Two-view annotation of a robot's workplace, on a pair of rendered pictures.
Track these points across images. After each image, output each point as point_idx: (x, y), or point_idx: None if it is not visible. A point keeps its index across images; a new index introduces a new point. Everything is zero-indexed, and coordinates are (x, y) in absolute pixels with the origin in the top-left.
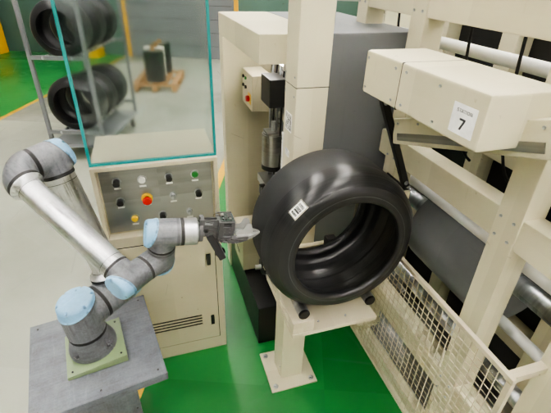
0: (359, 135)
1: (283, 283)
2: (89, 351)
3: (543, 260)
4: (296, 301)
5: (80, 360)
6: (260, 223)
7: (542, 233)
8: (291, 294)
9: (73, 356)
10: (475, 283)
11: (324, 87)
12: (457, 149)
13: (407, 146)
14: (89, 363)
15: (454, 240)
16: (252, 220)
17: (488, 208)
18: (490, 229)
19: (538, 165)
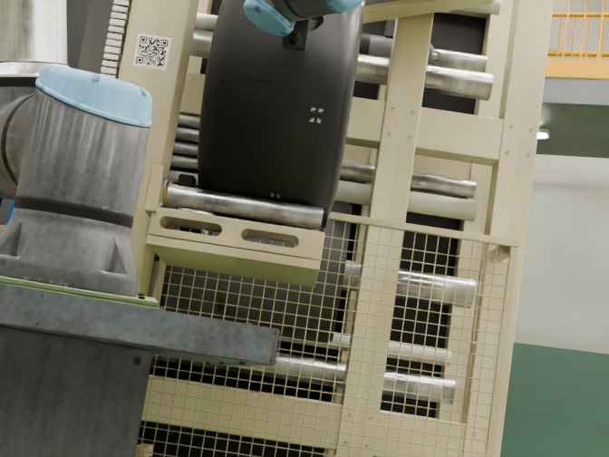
0: (101, 53)
1: (343, 121)
2: (133, 254)
3: (455, 138)
4: (318, 188)
5: (125, 276)
6: None
7: (445, 111)
8: (336, 156)
9: (101, 270)
10: (377, 215)
11: None
12: (375, 8)
13: (189, 72)
14: (133, 296)
15: None
16: (248, 35)
17: (369, 111)
18: (379, 134)
19: (422, 41)
